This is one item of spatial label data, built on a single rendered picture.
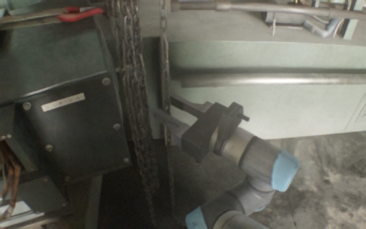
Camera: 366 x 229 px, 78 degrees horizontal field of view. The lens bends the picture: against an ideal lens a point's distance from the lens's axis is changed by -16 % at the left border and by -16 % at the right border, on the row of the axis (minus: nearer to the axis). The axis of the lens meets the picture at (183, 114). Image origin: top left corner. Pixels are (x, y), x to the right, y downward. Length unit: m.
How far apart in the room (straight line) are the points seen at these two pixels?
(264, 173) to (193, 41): 0.62
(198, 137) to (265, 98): 0.75
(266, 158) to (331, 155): 1.07
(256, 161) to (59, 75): 0.42
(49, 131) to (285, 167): 0.50
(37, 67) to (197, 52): 0.63
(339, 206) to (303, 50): 0.75
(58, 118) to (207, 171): 0.86
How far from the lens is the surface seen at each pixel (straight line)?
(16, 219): 0.90
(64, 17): 0.62
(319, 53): 1.20
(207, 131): 0.55
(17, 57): 0.60
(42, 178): 0.66
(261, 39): 1.07
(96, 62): 0.56
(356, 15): 1.20
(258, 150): 0.52
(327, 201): 1.38
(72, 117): 0.61
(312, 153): 1.52
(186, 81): 0.99
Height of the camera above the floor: 1.09
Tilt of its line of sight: 45 degrees down
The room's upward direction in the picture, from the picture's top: straight up
